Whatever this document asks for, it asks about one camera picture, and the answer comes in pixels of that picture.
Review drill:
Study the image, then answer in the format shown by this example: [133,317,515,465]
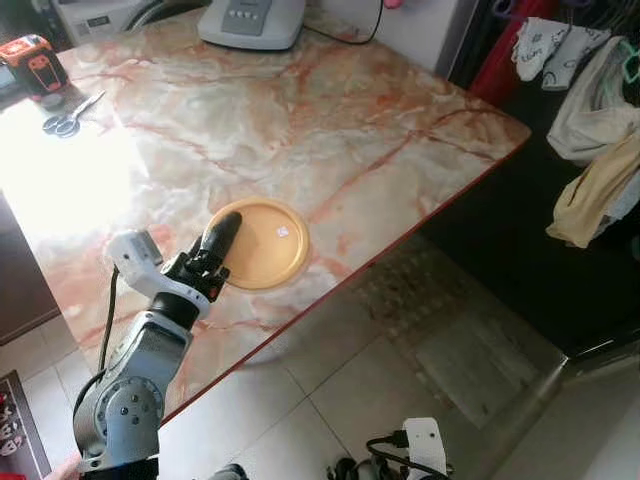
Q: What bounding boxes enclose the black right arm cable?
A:
[364,429,448,480]

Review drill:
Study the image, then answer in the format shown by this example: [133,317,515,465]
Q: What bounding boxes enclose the grey-white hanging garment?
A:
[546,37,640,167]

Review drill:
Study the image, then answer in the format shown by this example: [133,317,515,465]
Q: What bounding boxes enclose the black appliance cable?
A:
[300,0,387,47]

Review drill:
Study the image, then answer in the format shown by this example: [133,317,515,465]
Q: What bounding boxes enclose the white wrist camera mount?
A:
[402,417,449,480]
[105,229,215,317]

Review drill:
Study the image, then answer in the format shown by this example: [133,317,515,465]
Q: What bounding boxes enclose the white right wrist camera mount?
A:
[402,417,449,480]

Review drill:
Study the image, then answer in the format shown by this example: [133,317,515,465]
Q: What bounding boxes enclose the grey and white desk appliance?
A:
[196,0,307,52]

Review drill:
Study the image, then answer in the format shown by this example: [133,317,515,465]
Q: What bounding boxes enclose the yellow hanging garment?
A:
[546,130,640,250]

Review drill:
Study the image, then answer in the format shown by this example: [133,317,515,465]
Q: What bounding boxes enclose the dark red patterned rug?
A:
[0,369,53,480]

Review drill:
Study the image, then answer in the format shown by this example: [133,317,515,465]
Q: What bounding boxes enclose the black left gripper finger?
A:
[200,212,232,264]
[215,213,243,270]

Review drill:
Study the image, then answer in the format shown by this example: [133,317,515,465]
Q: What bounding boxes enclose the round yellow plate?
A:
[207,197,312,292]

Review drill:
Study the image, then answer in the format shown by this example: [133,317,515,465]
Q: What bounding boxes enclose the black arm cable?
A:
[72,264,122,421]
[364,429,448,480]

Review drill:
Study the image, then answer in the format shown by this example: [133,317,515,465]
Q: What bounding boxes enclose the dark robot foot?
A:
[209,462,250,480]

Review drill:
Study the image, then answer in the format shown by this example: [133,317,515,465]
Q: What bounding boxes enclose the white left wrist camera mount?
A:
[105,229,215,317]

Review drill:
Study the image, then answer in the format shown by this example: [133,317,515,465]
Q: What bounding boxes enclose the dark brown cabinet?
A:
[0,193,63,344]

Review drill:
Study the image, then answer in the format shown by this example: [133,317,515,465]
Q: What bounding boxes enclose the grey-handled scissors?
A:
[42,91,107,139]

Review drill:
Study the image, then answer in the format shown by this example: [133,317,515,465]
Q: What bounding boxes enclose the green clothes hanger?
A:
[621,38,640,89]

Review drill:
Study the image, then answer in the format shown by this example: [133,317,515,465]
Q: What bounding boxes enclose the grey patterned floor mat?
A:
[352,238,564,429]

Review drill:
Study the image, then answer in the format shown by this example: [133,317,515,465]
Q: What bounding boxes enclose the red hanging cloth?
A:
[468,0,533,107]

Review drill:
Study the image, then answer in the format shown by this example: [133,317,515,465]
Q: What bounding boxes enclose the white box appliance with display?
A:
[54,0,153,43]

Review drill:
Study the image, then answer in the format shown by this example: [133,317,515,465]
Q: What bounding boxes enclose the white patterned sock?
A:
[543,25,612,92]
[511,17,572,83]

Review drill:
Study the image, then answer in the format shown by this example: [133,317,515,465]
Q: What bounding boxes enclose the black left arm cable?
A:
[72,264,122,421]

